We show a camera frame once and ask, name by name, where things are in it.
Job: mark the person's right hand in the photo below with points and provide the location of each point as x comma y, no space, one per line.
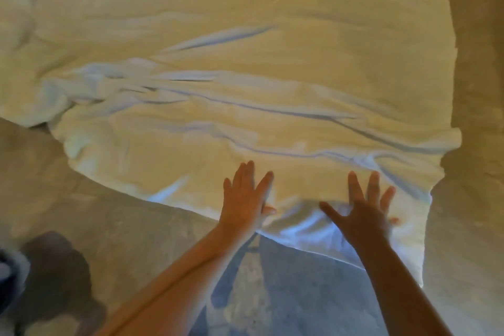
366,221

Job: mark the person's left hand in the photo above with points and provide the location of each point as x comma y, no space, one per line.
244,206

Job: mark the white towel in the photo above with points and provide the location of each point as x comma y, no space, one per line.
256,52

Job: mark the person's right forearm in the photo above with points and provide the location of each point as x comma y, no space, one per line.
397,292

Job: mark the person's left forearm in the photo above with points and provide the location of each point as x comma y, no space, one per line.
177,288

